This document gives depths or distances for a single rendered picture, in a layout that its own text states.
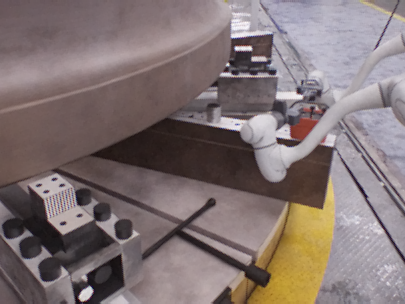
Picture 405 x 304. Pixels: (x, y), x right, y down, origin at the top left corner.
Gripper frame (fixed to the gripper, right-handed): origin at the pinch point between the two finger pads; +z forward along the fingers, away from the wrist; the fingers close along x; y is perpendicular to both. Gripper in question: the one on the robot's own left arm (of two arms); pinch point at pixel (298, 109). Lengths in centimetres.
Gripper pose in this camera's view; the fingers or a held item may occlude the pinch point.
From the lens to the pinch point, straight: 198.3
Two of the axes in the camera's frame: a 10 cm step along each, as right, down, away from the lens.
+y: 0.1, 8.8, 4.7
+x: 6.9, 3.3, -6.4
